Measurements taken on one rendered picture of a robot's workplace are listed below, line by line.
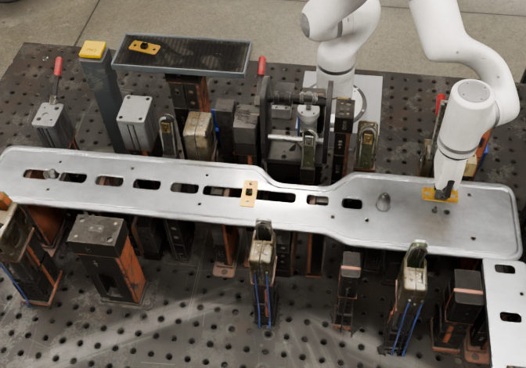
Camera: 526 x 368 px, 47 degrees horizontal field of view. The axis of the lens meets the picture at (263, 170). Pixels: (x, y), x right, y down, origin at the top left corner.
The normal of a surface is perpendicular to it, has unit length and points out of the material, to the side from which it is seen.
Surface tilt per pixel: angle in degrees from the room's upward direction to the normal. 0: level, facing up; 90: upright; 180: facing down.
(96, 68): 90
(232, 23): 0
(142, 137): 90
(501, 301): 0
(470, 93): 2
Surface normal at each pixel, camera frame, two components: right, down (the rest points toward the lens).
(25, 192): -0.04, -0.62
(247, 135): -0.14, 0.78
